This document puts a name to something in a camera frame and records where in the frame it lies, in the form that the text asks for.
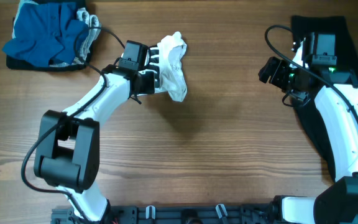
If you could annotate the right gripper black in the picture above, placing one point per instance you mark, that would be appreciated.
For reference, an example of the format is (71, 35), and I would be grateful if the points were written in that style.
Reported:
(278, 73)

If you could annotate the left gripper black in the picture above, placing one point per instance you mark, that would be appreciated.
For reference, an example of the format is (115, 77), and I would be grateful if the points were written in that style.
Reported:
(150, 86)

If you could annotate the white t-shirt black print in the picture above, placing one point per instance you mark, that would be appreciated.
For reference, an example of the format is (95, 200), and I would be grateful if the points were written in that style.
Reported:
(163, 66)

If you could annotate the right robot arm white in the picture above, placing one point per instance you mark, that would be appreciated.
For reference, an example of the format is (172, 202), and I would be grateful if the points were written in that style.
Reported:
(333, 93)

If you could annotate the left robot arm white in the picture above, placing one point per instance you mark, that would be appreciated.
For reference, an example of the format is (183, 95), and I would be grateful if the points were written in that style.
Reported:
(68, 148)

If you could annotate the black trousers right side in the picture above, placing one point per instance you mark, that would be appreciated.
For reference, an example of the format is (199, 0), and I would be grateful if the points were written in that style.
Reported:
(340, 31)

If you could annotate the grey white-trimmed garment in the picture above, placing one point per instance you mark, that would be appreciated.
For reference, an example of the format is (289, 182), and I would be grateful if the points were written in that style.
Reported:
(84, 51)

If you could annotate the blue button shirt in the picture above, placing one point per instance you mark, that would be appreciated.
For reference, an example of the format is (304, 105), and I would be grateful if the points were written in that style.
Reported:
(46, 33)

